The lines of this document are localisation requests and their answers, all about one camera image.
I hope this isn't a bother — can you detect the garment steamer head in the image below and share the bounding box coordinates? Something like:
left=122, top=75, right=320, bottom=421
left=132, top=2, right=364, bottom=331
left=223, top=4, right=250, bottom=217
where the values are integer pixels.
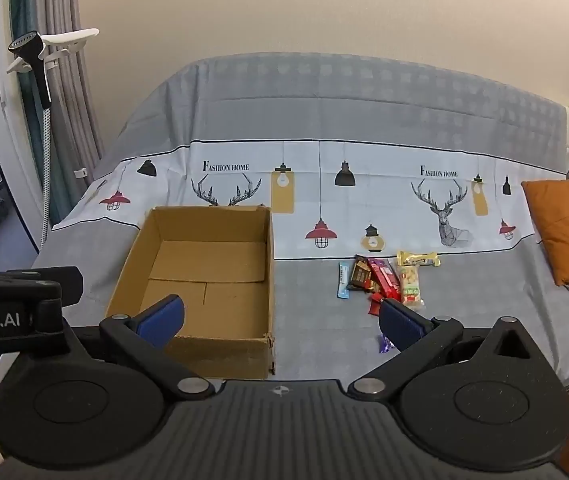
left=6, top=30, right=52, bottom=110

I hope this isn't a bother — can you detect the yellow snack bar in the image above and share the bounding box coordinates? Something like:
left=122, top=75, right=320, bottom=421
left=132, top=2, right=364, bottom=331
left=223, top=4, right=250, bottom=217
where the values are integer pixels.
left=396, top=250, right=441, bottom=268

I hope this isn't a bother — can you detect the blue snack stick packet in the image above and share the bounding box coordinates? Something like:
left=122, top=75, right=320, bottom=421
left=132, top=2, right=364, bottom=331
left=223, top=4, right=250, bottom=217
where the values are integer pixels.
left=337, top=261, right=351, bottom=300

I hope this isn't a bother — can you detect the purple candy packet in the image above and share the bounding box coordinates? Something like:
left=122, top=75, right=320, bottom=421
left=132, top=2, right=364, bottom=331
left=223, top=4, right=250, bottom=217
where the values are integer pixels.
left=379, top=335, right=394, bottom=354

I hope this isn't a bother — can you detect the green curtain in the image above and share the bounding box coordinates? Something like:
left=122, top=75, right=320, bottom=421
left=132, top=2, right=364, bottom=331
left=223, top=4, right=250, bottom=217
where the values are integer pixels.
left=10, top=0, right=71, bottom=226

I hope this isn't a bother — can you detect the white hanger stand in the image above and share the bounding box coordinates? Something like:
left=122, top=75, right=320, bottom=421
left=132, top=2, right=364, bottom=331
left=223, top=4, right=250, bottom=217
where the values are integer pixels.
left=0, top=27, right=101, bottom=101

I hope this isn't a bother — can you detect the dark brown chocolate bar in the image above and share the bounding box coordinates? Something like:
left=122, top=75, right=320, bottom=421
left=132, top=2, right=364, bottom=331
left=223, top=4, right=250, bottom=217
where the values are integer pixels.
left=347, top=255, right=379, bottom=292

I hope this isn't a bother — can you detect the brown cardboard box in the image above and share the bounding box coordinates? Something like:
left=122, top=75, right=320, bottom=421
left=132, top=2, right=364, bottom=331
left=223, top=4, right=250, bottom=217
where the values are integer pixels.
left=106, top=206, right=275, bottom=379

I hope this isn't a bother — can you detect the grey curtain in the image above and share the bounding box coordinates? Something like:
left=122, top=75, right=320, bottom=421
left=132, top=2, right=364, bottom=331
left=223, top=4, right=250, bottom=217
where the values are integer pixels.
left=36, top=0, right=104, bottom=181

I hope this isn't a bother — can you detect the small red packet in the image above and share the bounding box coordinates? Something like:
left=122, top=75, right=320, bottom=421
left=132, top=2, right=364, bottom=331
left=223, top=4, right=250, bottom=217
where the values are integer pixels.
left=368, top=292, right=385, bottom=316

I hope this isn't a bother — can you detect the long red snack packet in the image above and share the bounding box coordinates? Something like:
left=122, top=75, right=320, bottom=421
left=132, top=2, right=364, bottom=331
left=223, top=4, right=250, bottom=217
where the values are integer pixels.
left=367, top=258, right=402, bottom=301

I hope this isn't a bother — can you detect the grey patterned sofa cover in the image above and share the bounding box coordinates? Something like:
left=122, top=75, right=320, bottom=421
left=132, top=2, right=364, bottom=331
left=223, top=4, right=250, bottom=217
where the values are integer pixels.
left=37, top=54, right=569, bottom=388

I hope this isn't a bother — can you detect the steamer hose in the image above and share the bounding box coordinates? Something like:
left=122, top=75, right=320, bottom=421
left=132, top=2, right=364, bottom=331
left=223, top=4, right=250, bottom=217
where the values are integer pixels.
left=38, top=106, right=54, bottom=252

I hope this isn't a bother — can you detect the clear rice cracker packet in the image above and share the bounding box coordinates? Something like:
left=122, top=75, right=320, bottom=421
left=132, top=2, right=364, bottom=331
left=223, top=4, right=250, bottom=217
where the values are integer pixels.
left=399, top=266, right=423, bottom=310

